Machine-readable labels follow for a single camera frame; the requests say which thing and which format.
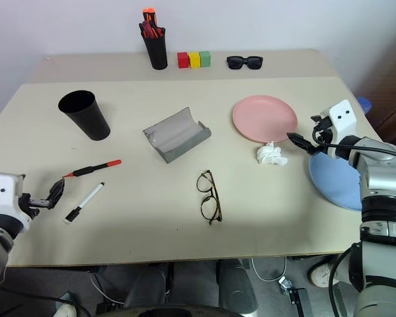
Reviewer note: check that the white and black marker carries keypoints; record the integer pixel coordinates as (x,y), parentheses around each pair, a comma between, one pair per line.
(85,202)

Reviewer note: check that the empty black plastic cup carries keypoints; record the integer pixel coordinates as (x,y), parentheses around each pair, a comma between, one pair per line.
(85,115)

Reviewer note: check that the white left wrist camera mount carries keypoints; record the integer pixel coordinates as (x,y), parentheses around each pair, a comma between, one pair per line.
(2,195)

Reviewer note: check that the white shoe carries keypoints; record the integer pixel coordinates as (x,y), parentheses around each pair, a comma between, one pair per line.
(320,274)
(64,310)

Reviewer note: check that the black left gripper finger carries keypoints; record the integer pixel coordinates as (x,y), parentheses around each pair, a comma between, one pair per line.
(55,200)
(59,185)

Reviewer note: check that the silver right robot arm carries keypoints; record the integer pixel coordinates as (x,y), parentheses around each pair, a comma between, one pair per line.
(379,198)

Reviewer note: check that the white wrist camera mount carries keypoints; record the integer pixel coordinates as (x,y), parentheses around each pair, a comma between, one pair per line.
(2,195)
(341,119)

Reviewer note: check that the blue plastic plate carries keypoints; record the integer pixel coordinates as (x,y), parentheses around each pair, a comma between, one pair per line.
(333,181)

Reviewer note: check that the black pen holder cup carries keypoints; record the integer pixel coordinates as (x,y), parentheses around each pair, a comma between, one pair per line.
(157,49)

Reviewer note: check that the dark grey rounded shape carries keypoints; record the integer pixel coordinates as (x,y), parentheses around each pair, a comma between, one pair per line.
(234,284)

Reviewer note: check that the metal caster bracket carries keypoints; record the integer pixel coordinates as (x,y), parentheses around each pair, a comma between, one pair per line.
(295,294)

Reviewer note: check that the blue round lid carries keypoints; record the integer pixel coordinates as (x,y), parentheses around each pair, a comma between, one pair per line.
(364,105)

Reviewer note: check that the yellow wooden block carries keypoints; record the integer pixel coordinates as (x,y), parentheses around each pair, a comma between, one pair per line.
(194,60)

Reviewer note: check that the green wooden block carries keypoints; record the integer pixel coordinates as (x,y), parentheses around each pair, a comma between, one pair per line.
(205,58)

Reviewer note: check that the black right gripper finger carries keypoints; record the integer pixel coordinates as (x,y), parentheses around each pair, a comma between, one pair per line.
(318,118)
(301,141)

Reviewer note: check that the tortoiseshell eyeglasses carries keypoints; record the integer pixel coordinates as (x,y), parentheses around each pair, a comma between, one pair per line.
(214,194)

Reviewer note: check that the orange and black marker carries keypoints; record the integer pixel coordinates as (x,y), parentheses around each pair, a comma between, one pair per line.
(92,169)

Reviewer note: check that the open grey glasses case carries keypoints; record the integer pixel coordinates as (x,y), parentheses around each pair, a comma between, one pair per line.
(176,135)

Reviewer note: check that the black sunglasses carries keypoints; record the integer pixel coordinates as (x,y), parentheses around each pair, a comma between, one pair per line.
(235,62)

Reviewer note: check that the crumpled white tissue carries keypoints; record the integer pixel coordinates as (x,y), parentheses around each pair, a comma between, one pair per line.
(270,154)

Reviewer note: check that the pink plastic plate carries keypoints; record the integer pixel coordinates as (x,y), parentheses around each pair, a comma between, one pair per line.
(263,117)

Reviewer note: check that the red wooden block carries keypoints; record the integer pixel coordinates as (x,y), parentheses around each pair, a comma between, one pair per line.
(182,60)

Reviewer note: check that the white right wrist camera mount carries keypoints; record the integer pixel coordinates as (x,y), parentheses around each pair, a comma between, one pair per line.
(341,119)

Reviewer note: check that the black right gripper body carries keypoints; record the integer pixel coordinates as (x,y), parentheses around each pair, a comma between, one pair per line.
(324,130)

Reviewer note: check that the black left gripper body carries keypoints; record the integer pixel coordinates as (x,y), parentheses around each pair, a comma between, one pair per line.
(30,201)

